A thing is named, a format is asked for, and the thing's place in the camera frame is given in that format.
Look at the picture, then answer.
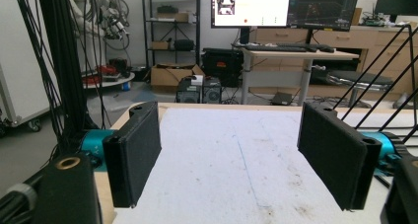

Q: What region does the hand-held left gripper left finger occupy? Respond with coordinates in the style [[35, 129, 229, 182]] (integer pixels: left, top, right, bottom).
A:
[[103, 101, 163, 208]]

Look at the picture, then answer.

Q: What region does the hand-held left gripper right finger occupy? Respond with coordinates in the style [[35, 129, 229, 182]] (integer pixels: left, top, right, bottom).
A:
[[297, 102, 383, 212]]

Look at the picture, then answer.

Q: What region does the turquoise metal cylinder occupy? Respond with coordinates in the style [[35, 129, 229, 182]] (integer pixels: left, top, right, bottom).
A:
[[358, 130, 402, 168], [81, 128, 116, 163]]

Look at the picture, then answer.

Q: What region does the round white table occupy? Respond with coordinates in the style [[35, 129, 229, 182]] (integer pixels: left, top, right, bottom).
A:
[[81, 64, 136, 91]]

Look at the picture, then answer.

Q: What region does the small black floor box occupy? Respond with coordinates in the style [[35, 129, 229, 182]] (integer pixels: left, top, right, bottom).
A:
[[270, 91, 294, 107]]

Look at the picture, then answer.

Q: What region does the open cardboard box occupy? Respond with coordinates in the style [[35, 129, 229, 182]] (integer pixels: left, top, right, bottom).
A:
[[150, 63, 206, 90]]

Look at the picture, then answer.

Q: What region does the computer tower with white top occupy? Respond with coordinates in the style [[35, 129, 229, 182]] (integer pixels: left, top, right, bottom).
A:
[[175, 75, 204, 105]]

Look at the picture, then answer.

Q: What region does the white table mat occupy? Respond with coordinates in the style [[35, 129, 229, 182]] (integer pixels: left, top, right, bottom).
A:
[[112, 107, 397, 224]]

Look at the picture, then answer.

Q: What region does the grey computer tower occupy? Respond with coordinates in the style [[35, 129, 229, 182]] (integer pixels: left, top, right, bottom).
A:
[[202, 77, 223, 105]]

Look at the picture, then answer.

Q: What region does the light wooden desk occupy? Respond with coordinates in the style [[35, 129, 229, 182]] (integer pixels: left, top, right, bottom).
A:
[[241, 47, 361, 107]]

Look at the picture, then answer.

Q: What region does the black computer mouse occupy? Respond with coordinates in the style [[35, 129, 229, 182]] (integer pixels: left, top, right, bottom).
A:
[[315, 43, 336, 53]]

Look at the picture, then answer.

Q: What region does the black metal rod stand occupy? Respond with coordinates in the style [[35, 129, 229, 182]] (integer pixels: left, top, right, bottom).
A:
[[332, 24, 418, 143]]

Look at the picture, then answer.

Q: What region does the black keyboard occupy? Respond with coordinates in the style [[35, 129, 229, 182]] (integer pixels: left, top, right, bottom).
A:
[[244, 43, 309, 53]]

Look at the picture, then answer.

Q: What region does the black equipment case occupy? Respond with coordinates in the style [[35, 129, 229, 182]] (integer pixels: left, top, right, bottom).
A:
[[200, 47, 244, 88]]

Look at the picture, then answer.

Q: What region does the black metal shelf rack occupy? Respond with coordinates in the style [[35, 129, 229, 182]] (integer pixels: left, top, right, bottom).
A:
[[141, 0, 202, 69]]

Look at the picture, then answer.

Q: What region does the white cabinet on castors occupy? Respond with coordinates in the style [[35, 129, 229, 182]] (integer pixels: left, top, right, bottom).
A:
[[0, 0, 61, 133]]

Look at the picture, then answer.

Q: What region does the monitor with dark screen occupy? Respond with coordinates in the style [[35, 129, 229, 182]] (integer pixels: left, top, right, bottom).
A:
[[287, 0, 361, 44]]

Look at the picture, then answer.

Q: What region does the monitor with white screen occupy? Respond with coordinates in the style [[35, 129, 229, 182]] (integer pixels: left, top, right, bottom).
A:
[[211, 0, 292, 44]]

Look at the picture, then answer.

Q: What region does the black monitor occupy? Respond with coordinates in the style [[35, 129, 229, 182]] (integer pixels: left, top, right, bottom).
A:
[[374, 0, 418, 18]]

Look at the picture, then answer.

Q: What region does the black pole with cables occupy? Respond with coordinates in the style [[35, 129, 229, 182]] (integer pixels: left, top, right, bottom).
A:
[[13, 0, 111, 154]]

